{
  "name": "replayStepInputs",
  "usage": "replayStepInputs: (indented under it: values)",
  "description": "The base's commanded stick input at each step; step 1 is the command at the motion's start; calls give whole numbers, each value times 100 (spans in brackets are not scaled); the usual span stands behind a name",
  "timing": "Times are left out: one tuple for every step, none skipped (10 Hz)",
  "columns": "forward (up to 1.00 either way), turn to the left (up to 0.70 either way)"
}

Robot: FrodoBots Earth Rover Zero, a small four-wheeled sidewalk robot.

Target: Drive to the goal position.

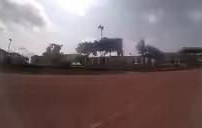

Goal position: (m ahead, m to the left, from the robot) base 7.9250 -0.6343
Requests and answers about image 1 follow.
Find red running track surface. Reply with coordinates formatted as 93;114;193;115
0;68;202;128

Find clump of dark trees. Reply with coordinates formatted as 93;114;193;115
75;36;125;58

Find tall floodlight pole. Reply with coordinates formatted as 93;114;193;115
97;24;105;41

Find long low pale building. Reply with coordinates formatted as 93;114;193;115
30;53;154;67

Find tall dark tree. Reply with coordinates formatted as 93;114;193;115
135;38;166;64

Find thin lamp pole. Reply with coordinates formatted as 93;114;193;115
6;37;14;54

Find low dark buildings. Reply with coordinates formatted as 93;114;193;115
0;46;31;66

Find dark grass strip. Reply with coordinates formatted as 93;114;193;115
0;63;202;75

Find building with dark flat roof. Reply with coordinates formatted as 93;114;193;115
178;46;202;66

